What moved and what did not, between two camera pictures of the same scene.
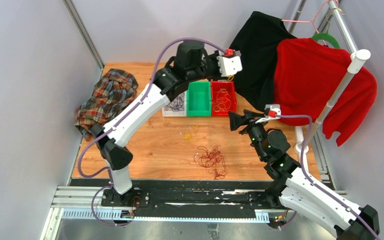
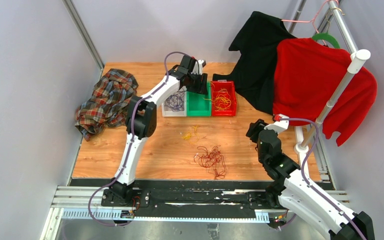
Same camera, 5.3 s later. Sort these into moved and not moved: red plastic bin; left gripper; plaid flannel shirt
Moved: left gripper
Not moved: red plastic bin; plaid flannel shirt
